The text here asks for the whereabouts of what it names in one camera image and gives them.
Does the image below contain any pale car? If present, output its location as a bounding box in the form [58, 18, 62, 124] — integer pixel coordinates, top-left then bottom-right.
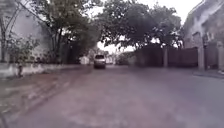
[93, 54, 107, 70]

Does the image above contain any grey asphalt road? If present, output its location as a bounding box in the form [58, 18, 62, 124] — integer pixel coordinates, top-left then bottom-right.
[0, 64, 224, 128]

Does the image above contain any large dark tree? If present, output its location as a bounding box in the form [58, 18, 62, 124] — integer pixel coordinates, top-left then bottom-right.
[96, 0, 184, 66]

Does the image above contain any large leafy tree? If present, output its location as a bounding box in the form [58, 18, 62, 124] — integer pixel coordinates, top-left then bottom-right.
[24, 0, 103, 65]

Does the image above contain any dark fence with pale posts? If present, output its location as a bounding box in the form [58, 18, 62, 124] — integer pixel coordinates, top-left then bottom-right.
[133, 41, 224, 71]

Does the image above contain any pale building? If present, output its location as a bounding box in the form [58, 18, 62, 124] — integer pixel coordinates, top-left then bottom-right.
[0, 3, 54, 63]

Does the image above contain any grey building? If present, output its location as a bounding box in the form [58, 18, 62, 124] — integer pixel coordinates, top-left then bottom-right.
[182, 0, 224, 51]

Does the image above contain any low pale wall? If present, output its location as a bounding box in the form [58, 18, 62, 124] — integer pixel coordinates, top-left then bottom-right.
[0, 62, 83, 79]

